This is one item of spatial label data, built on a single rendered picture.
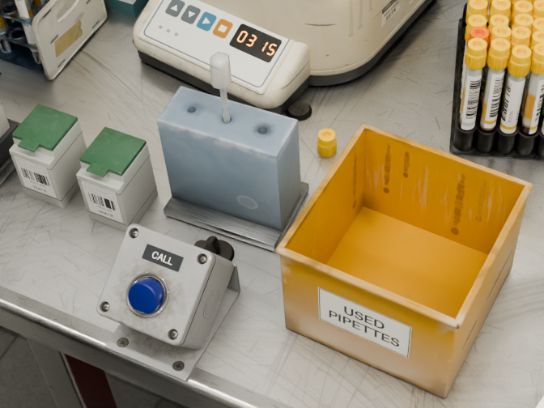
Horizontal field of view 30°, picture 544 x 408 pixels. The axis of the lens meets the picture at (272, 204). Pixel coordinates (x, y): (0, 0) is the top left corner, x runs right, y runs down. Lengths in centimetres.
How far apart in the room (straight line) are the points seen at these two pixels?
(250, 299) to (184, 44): 26
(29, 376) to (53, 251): 100
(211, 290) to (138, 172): 13
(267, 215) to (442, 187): 14
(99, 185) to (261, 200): 13
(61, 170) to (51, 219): 5
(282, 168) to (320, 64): 17
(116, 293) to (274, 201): 14
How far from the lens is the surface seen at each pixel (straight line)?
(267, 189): 77
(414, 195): 79
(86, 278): 82
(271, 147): 75
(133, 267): 73
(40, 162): 83
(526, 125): 86
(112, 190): 80
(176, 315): 71
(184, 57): 92
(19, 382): 183
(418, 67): 95
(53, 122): 84
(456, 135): 87
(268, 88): 88
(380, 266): 79
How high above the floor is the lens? 152
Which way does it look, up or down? 51 degrees down
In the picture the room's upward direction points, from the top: 5 degrees counter-clockwise
